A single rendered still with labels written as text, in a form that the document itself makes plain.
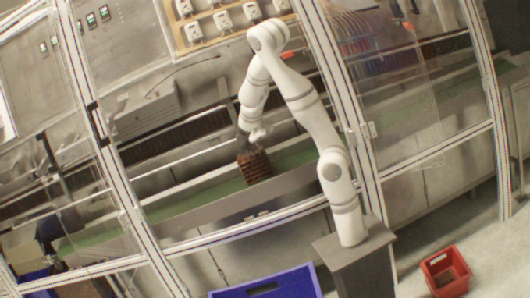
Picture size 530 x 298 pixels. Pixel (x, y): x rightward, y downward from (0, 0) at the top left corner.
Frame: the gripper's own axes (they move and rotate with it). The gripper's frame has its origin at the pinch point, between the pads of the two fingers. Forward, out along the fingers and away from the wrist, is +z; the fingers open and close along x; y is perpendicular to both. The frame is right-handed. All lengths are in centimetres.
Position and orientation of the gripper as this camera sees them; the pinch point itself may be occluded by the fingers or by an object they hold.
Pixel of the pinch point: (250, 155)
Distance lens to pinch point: 225.4
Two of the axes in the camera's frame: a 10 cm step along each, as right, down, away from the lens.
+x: -7.9, 4.9, -3.6
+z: -0.8, 5.0, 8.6
